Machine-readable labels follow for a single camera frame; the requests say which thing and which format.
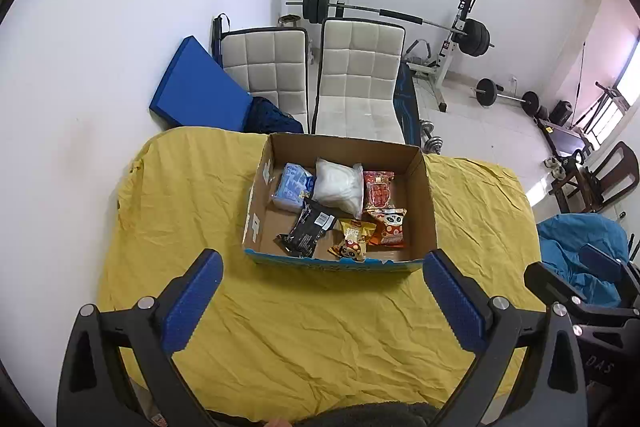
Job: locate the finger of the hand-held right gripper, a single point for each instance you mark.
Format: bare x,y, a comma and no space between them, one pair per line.
600,259
555,282

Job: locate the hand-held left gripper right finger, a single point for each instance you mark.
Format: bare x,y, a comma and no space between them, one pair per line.
455,302

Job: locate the chrome dumbbell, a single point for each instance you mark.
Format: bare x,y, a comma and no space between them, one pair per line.
432,144
427,127

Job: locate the yellow tablecloth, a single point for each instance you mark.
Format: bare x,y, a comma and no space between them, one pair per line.
325,332

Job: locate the light blue packet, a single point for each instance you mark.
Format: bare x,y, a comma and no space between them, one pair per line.
292,184

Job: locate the treadmill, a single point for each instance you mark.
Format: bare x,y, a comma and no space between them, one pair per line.
565,139

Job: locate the white soft packet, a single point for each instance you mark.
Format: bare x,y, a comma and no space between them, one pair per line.
337,187

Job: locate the window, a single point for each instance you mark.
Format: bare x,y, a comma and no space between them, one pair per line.
627,77

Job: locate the short barbell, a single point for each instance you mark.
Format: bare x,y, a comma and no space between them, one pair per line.
507,97

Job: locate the black snack packet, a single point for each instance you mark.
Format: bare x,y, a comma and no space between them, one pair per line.
310,229

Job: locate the yellow panda snack packet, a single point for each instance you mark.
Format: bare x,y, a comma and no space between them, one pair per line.
352,242

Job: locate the white barbell rack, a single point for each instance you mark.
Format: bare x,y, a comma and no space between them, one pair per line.
445,62

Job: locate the dark wooden chair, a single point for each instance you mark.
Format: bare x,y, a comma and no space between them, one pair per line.
617,177

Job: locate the small white padded chair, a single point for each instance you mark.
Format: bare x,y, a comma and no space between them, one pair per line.
265,67

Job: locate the black and blue weight bench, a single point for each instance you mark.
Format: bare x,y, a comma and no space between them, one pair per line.
407,107

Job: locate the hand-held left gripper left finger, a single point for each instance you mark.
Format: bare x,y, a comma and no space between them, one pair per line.
192,302

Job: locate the loose black weight plates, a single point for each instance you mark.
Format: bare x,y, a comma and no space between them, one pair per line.
542,112

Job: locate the large white padded chair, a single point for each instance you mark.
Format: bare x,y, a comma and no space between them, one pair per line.
360,82

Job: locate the blue foam mat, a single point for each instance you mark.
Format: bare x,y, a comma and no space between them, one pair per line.
200,92

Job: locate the pair of white shoes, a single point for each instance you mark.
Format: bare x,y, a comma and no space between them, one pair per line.
555,166

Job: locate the dark blue cloth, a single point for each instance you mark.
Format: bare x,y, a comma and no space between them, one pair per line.
270,117

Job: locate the red snack packet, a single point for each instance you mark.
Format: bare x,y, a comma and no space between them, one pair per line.
378,192

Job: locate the orange panda snack packet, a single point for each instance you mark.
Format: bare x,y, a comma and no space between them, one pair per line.
390,229

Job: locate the thin leaning bar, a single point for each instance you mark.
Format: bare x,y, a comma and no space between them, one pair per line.
579,77

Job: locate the long barbell with black plates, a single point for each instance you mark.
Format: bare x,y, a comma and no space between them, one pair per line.
400,15

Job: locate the blue duvet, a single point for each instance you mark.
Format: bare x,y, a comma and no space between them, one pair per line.
565,237

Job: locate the cardboard box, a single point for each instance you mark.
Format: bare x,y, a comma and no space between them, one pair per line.
265,232

